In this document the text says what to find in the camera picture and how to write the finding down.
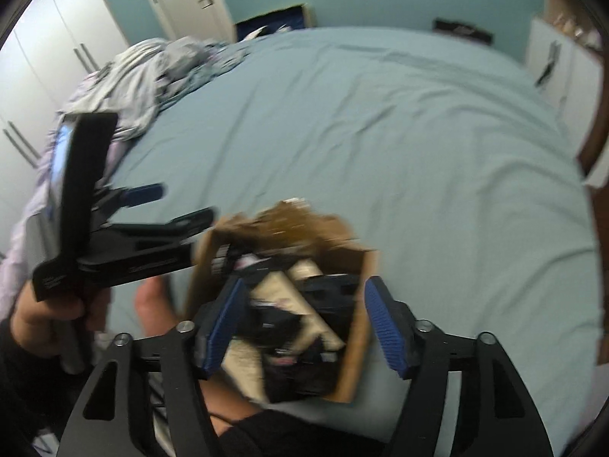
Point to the white wardrobe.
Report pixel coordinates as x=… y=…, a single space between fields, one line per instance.
x=47 y=57

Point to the person's left hand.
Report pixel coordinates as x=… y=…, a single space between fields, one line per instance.
x=38 y=323

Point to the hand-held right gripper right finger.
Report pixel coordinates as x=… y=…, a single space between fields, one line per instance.
x=385 y=328

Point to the black item hanging on cabinet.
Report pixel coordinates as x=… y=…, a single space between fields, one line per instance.
x=548 y=64

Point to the bed with teal sheet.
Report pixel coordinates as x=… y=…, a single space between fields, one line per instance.
x=380 y=152

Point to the cardboard box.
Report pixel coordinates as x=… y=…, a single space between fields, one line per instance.
x=354 y=342

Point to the rumpled grey duvet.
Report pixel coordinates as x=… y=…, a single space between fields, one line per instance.
x=142 y=76

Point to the black bag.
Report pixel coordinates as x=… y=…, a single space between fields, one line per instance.
x=462 y=31

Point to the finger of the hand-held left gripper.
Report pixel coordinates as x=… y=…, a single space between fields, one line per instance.
x=190 y=221
x=142 y=193

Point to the person's left forearm black sleeve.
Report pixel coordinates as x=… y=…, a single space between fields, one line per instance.
x=24 y=390

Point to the black trouser leg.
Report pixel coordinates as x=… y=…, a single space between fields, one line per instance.
x=295 y=435

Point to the person's bare foot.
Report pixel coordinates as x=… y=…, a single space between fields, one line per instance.
x=152 y=302

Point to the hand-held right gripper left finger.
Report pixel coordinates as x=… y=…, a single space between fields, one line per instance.
x=223 y=328

